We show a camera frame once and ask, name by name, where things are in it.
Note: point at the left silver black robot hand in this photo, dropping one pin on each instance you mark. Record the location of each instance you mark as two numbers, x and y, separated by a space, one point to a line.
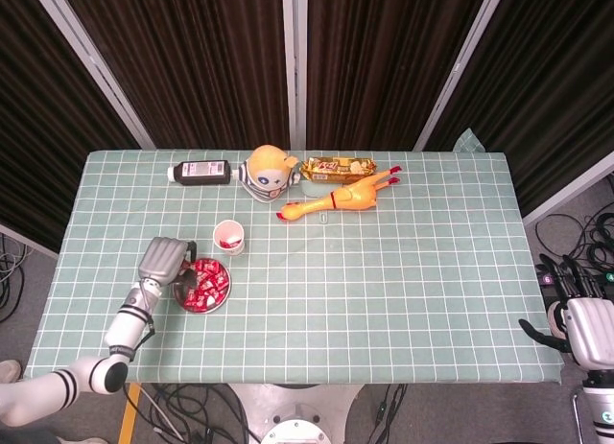
163 262

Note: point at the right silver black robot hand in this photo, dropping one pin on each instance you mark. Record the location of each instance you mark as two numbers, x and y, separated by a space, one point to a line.
592 334

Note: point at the red candy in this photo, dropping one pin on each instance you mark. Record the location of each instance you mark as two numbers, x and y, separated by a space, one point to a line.
223 282
209 285
197 304
190 297
214 296
204 269
230 243
217 270

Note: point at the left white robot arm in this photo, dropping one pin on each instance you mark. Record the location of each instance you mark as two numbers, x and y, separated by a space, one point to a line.
125 329

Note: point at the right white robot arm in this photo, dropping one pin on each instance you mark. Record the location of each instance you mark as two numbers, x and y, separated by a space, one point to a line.
599 415

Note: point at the black box with green light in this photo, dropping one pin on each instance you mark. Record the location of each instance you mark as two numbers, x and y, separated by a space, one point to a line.
609 283

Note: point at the metal bowl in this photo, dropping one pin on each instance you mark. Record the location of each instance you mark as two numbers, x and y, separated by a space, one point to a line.
220 306

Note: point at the white paper cup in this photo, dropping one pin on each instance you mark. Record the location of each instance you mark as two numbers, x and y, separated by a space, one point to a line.
235 251

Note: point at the dark bottle with white cap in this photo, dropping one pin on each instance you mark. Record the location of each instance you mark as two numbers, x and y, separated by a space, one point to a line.
201 173

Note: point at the yellow plush doll striped shirt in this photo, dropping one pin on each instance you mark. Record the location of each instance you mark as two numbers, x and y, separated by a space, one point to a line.
266 168

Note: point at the yellow floor tape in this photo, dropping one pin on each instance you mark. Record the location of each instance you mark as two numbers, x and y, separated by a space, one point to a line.
128 429

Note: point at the green checkered tablecloth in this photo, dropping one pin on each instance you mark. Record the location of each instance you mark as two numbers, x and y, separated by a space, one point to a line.
336 295

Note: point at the white shoe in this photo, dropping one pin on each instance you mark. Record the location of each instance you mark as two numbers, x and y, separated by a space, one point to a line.
79 440
9 369

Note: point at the gold biscuit package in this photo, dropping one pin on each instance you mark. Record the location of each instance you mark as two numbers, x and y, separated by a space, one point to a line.
336 168

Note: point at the yellow rubber chicken toy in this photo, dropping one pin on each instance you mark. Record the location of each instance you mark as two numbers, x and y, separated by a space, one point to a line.
352 194

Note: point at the dark corrugated partition panel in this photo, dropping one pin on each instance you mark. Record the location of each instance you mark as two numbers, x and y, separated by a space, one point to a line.
38 103
384 55
551 103
192 55

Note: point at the grey partition base rail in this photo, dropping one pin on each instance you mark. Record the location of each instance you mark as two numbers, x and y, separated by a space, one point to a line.
568 192
29 240

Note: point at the silver robot pedestal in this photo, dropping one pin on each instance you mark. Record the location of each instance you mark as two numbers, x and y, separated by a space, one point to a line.
307 401

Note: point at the grey partition frame post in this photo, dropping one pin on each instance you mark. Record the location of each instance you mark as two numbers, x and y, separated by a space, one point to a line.
463 55
88 55
294 55

